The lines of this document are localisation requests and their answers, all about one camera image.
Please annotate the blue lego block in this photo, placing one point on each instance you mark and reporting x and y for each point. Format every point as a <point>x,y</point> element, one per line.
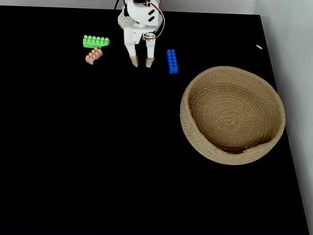
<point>172,61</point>

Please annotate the green lego block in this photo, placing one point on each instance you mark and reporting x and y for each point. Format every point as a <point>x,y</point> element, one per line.
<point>95,42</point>

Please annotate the pink lego block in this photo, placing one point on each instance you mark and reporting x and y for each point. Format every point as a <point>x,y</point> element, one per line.
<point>94,55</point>

